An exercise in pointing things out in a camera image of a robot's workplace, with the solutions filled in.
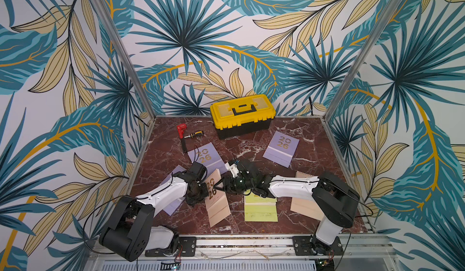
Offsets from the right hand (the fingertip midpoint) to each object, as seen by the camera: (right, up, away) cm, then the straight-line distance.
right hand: (215, 188), depth 79 cm
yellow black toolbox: (+9, +33, +19) cm, 39 cm away
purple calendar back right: (+35, +15, +25) cm, 46 cm away
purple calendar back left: (-6, +12, +22) cm, 25 cm away
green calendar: (+19, -11, +5) cm, 23 cm away
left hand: (-5, -8, +6) cm, 11 cm away
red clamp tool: (-24, +26, +33) cm, 49 cm away
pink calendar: (+1, -7, -1) cm, 7 cm away
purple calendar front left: (-20, -10, +4) cm, 23 cm away
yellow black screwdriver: (-14, +23, +30) cm, 41 cm away
